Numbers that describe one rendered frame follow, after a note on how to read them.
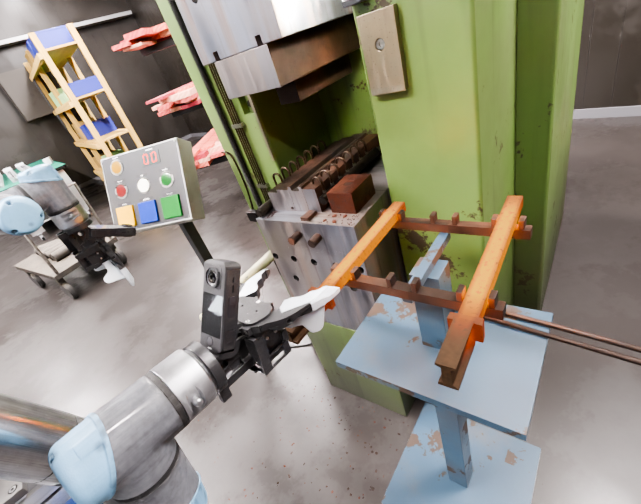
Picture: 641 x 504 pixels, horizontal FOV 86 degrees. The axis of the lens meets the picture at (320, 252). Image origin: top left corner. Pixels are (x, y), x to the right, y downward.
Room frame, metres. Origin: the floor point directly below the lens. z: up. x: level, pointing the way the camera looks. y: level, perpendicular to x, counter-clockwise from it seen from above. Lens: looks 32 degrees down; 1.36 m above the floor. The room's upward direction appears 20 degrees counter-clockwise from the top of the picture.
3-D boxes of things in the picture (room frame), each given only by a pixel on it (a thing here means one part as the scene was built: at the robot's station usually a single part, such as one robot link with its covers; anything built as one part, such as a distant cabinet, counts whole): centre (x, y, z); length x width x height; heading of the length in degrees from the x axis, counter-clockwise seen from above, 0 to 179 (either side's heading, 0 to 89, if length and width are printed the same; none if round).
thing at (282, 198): (1.15, -0.12, 0.96); 0.42 x 0.20 x 0.09; 135
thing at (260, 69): (1.15, -0.12, 1.32); 0.42 x 0.20 x 0.10; 135
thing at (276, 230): (1.12, -0.17, 0.69); 0.56 x 0.38 x 0.45; 135
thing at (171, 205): (1.19, 0.43, 1.01); 0.07 x 0.05 x 0.07; 70
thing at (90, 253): (0.90, 0.57, 1.07); 0.09 x 0.08 x 0.12; 125
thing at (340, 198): (0.92, -0.14, 0.95); 0.12 x 0.09 x 0.07; 135
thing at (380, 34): (0.87, -0.29, 1.27); 0.09 x 0.02 x 0.17; 45
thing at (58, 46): (7.10, 3.07, 1.23); 2.66 x 0.75 x 2.45; 35
